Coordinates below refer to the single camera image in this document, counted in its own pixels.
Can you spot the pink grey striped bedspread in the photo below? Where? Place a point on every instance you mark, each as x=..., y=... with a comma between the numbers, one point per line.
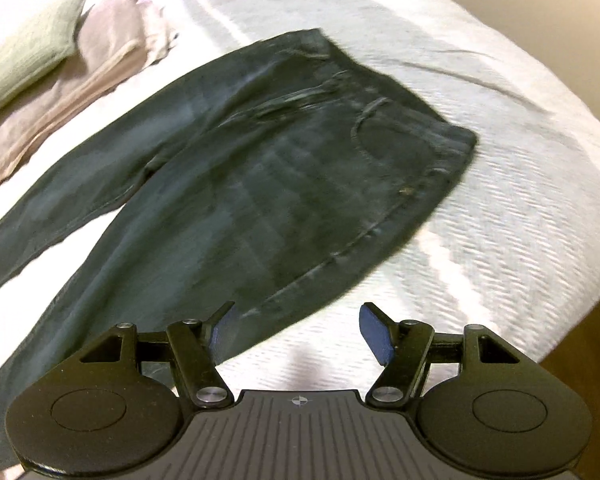
x=515, y=247

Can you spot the dark blue denim jeans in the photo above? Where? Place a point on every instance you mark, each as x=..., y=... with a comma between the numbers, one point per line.
x=275, y=178

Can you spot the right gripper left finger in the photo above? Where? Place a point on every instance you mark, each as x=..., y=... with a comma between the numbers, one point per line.
x=192, y=343

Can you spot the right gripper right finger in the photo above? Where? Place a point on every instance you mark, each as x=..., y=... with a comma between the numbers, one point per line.
x=401, y=348

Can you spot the green checked cushion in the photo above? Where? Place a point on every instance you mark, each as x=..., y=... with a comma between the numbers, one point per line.
x=38, y=48

